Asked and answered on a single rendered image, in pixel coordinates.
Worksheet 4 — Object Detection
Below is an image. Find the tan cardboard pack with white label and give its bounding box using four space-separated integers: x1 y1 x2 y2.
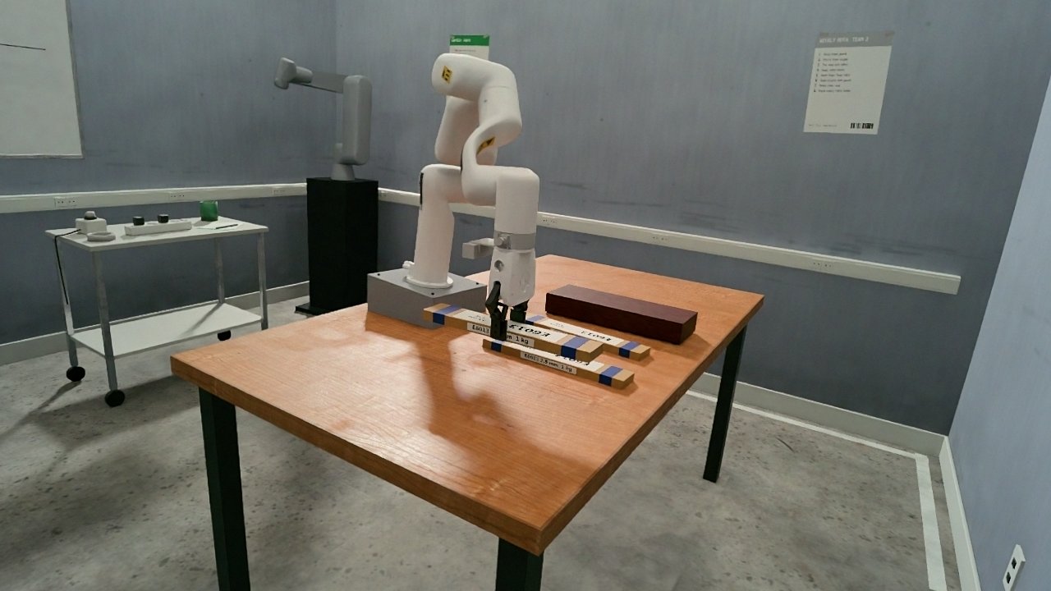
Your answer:
526 313 650 361
423 303 604 364
482 337 635 390

